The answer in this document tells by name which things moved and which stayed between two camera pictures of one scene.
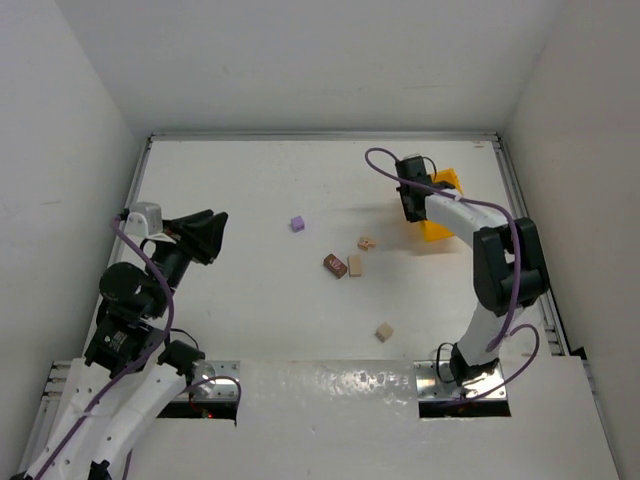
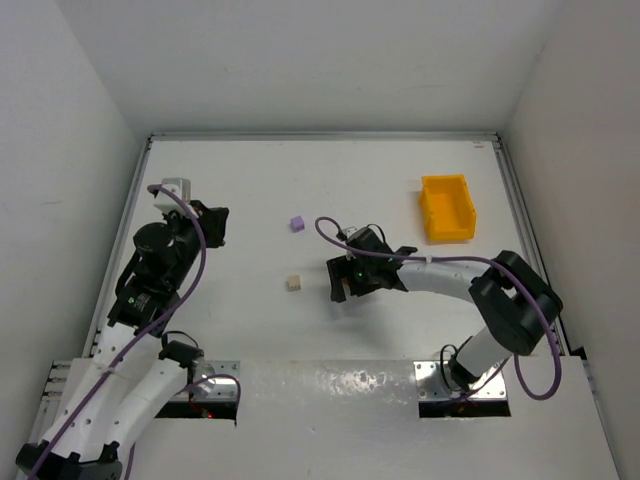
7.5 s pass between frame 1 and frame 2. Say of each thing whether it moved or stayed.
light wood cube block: moved
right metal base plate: stayed
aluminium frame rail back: stayed
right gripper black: moved
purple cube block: stayed
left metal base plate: stayed
